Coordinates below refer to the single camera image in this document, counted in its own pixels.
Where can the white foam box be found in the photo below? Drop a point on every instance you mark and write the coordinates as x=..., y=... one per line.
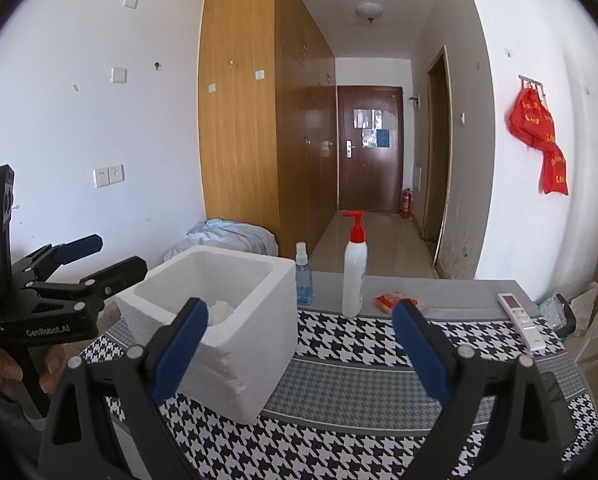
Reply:
x=259, y=320

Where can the small wall fixture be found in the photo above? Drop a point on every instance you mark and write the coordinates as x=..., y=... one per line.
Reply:
x=414, y=100

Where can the white wall socket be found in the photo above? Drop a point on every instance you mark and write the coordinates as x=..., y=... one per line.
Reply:
x=116, y=174
x=101, y=177

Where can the dark brown entrance door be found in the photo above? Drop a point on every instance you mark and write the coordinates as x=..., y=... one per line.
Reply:
x=374, y=180

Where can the white remote control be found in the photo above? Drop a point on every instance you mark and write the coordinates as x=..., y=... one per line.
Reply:
x=521, y=320

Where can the white door notice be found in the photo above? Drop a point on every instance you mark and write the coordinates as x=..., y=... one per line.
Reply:
x=368, y=118

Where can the blue spray bottle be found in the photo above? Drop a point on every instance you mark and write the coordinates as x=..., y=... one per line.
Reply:
x=304, y=285

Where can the red snack packet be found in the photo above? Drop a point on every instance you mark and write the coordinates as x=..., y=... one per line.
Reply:
x=384, y=301

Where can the white pump bottle red pump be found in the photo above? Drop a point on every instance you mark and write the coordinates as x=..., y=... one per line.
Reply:
x=354, y=280

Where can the white bag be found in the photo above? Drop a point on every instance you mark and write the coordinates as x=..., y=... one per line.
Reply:
x=585, y=310

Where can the red printed bag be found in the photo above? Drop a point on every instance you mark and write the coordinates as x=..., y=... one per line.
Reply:
x=529, y=117
x=554, y=167

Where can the houndstooth tablecloth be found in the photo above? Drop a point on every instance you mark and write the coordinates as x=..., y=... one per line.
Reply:
x=359, y=350

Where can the black chair armrest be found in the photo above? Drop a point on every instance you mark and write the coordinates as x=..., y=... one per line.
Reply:
x=569, y=315

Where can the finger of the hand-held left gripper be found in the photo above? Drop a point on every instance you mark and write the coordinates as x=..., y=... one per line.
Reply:
x=81, y=247
x=119, y=272

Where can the round ceiling lamp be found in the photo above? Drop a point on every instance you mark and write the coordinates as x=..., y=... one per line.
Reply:
x=369, y=10

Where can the wet wipes pack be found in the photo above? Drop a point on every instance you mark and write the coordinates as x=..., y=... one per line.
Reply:
x=548, y=311

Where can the white wall switch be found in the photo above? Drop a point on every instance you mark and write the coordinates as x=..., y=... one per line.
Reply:
x=119, y=75

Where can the black smartphone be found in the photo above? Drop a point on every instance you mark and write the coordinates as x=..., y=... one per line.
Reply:
x=551, y=385

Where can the brown side door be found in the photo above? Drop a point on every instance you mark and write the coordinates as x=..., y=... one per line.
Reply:
x=436, y=160

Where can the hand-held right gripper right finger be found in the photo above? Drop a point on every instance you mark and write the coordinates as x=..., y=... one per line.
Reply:
x=421, y=355

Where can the metal wall hook rack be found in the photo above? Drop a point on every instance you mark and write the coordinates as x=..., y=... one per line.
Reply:
x=530, y=80

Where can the light blue bedding bundle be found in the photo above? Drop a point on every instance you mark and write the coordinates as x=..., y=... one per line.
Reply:
x=229, y=237

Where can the red fire extinguisher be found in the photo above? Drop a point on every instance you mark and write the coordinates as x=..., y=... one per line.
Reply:
x=406, y=204

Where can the blue door notice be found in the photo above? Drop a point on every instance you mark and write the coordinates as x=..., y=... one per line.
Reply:
x=384, y=138

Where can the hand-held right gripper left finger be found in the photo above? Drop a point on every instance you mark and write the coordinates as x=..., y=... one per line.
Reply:
x=179, y=350

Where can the wooden wardrobe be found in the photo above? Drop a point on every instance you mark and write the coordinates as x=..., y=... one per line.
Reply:
x=239, y=110

